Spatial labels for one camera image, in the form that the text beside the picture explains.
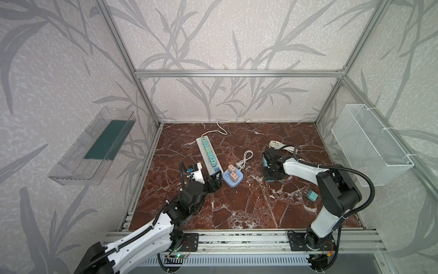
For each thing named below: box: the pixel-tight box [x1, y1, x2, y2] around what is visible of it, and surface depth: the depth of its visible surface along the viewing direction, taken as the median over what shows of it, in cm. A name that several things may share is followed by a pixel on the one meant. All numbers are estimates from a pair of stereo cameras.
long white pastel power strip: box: [196, 135, 224, 176], surface depth 99 cm
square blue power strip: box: [222, 167, 244, 188], surface depth 93 cm
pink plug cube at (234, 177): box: [230, 171, 239, 183], surface depth 88 cm
